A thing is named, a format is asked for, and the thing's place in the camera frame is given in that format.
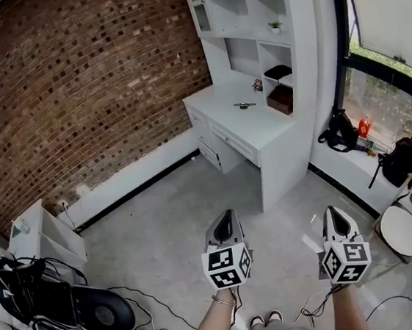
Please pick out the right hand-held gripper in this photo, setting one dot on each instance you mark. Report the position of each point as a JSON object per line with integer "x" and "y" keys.
{"x": 346, "y": 259}

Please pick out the small potted plant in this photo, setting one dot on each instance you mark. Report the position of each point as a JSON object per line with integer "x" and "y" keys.
{"x": 275, "y": 27}

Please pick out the white open shelf cabinet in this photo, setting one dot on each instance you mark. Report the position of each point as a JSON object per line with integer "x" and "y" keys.
{"x": 56, "y": 233}

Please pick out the person's left shoe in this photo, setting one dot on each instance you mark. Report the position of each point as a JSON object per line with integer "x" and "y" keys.
{"x": 256, "y": 321}

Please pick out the black office chair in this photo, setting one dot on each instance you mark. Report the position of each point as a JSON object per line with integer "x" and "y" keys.
{"x": 97, "y": 313}

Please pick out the white round stool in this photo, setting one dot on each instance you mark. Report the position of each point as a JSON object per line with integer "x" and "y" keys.
{"x": 400, "y": 231}

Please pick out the person's shoe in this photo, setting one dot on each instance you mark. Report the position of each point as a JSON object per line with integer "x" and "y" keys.
{"x": 274, "y": 315}
{"x": 256, "y": 321}

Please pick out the metal clip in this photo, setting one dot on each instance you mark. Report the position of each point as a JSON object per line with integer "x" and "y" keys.
{"x": 244, "y": 105}

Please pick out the person's right forearm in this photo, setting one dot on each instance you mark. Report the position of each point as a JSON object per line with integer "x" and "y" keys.
{"x": 350, "y": 314}

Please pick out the black backpack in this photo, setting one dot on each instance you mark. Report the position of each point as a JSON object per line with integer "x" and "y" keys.
{"x": 400, "y": 164}

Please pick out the colourful toy figure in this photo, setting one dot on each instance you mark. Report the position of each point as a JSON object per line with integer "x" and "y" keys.
{"x": 257, "y": 85}

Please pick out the white roller blind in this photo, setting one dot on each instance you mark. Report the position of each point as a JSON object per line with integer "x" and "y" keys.
{"x": 388, "y": 10}

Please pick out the person's right shoe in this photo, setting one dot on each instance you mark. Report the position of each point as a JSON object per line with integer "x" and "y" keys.
{"x": 274, "y": 315}

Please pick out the white wall socket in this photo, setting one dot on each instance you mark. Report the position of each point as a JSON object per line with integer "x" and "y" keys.
{"x": 63, "y": 203}

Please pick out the black window frame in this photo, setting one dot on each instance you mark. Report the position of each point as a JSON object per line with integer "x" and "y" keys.
{"x": 384, "y": 75}

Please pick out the white desk with hutch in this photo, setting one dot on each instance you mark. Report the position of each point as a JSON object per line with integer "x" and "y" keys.
{"x": 246, "y": 126}

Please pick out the brown wooden box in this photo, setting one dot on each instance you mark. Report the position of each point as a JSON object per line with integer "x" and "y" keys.
{"x": 280, "y": 99}

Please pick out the person's left forearm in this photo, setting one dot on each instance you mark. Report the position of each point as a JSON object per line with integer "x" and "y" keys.
{"x": 213, "y": 326}

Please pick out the black shoulder bag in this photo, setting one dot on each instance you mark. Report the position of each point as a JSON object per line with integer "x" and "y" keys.
{"x": 342, "y": 130}

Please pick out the white paper scrap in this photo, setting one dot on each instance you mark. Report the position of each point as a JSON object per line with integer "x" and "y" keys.
{"x": 311, "y": 243}

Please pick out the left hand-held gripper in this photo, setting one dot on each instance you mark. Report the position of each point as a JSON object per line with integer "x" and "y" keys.
{"x": 226, "y": 265}

